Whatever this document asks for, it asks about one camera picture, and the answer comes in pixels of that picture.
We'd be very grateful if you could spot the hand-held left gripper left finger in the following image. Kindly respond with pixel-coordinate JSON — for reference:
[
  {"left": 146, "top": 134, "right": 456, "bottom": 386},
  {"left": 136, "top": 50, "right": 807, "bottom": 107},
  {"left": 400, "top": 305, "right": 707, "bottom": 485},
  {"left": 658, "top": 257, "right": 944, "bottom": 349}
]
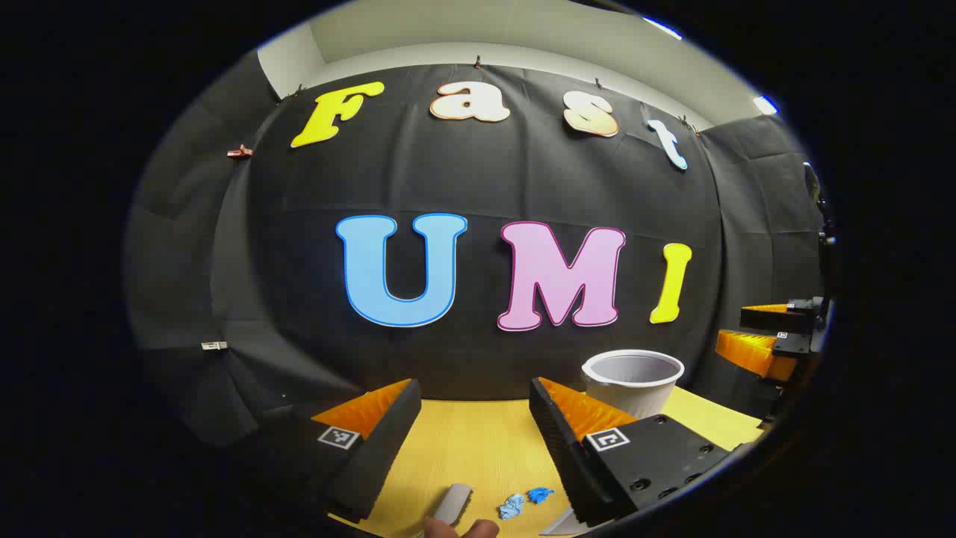
[{"left": 252, "top": 378, "right": 423, "bottom": 524}]

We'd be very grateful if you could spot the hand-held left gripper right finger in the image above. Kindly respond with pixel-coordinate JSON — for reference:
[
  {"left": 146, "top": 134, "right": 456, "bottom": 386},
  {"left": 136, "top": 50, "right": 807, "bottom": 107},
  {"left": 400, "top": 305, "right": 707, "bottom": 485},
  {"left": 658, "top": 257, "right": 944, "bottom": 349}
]
[{"left": 528, "top": 377, "right": 737, "bottom": 528}]

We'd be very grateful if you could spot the grey dustpan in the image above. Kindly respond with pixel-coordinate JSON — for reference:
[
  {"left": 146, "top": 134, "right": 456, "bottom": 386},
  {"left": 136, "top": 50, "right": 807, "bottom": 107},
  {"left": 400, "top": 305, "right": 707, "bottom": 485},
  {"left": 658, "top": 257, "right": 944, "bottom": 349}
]
[{"left": 539, "top": 507, "right": 591, "bottom": 537}]

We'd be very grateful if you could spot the small grey broom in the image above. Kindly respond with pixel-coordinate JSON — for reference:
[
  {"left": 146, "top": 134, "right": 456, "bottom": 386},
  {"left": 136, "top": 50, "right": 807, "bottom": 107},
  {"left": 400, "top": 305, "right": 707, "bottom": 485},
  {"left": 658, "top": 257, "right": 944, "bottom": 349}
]
[{"left": 418, "top": 483, "right": 474, "bottom": 538}]

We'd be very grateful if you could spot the yellow wooden desktop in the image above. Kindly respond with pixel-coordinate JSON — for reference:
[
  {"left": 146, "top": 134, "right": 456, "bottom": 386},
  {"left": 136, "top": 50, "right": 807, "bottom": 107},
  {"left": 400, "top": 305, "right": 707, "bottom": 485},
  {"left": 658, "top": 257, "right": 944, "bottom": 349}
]
[{"left": 329, "top": 385, "right": 767, "bottom": 538}]

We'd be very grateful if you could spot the black backdrop cloth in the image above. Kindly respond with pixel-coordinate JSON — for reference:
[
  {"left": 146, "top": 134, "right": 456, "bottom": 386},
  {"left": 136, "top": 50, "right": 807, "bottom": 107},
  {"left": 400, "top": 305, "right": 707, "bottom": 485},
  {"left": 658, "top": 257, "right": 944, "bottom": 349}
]
[{"left": 123, "top": 51, "right": 831, "bottom": 449}]

